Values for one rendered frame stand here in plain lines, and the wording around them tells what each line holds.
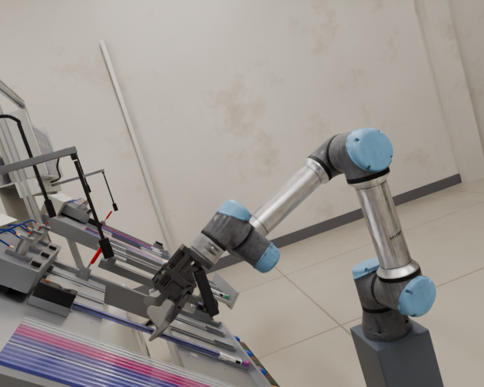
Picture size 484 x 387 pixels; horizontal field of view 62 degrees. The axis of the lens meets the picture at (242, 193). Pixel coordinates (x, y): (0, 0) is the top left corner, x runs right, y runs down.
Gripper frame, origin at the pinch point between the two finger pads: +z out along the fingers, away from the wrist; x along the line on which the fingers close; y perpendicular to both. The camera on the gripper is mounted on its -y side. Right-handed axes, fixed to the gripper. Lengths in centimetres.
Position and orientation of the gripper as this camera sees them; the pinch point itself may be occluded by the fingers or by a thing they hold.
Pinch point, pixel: (152, 331)
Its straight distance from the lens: 99.4
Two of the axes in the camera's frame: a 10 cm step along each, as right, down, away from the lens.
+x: 3.0, 0.2, -9.5
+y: -7.3, -6.4, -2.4
